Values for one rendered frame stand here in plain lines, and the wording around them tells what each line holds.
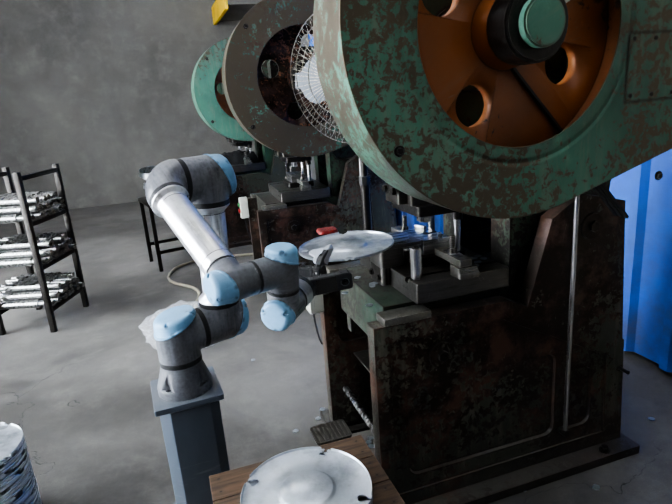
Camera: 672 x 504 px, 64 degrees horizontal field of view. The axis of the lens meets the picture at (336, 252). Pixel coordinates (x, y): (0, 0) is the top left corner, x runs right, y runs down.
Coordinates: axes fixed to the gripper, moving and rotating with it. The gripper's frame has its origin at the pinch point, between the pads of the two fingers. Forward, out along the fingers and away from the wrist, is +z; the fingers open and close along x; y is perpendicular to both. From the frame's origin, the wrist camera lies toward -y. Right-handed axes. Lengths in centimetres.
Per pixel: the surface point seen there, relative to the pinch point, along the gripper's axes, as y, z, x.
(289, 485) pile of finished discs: -3, -48, 35
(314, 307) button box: 18.1, 23.0, 26.0
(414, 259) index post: -21.7, 5.7, 0.2
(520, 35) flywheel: -49, -11, -55
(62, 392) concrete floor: 149, 22, 78
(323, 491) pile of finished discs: -11, -48, 35
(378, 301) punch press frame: -11.4, 2.4, 12.2
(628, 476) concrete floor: -83, 23, 78
